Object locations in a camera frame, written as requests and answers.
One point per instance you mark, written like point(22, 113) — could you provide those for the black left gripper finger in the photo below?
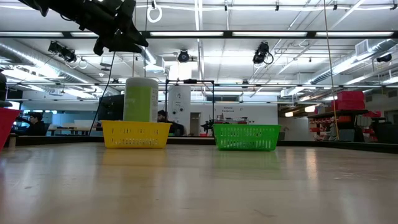
point(98, 46)
point(127, 42)

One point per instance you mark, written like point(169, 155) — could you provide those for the red plastic basket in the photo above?
point(6, 124)

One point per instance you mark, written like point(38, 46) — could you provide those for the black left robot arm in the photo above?
point(34, 4)

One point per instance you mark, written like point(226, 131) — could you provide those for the green white wipes canister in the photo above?
point(140, 99)

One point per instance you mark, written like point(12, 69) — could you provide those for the black background monitor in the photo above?
point(110, 109)

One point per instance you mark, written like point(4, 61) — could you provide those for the yellow plastic basket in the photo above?
point(133, 133)

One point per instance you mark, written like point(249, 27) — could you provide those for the person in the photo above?
point(36, 126)
point(174, 126)

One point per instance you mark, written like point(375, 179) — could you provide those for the black overhead rig beam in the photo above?
point(228, 34)

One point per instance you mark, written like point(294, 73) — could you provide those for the green plastic basket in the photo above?
point(247, 137)

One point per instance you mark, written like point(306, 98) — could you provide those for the dark storage shelf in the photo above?
point(335, 112)

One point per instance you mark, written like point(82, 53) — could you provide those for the red storage bin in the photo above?
point(351, 96)
point(348, 105)

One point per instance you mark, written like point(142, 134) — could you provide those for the black hanging camera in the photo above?
point(260, 54)
point(62, 51)

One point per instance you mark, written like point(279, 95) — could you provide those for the black overhead camera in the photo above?
point(183, 56)

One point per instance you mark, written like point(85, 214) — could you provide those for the black aluminium table frame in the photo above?
point(326, 144)

